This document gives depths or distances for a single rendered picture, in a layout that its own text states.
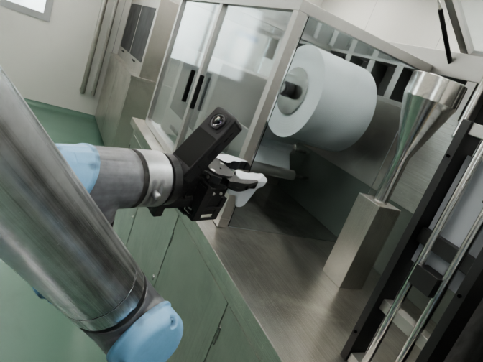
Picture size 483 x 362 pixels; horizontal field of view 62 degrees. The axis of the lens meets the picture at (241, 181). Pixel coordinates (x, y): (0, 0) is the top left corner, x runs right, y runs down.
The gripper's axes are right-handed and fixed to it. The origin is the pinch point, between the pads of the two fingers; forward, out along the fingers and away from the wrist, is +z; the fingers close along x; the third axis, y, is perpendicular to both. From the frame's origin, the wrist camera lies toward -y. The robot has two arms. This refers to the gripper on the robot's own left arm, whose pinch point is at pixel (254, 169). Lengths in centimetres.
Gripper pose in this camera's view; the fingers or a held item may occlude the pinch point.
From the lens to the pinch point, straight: 69.2
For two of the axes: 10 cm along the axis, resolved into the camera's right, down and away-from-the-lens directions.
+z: 6.3, 0.1, 7.8
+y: -4.4, 8.3, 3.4
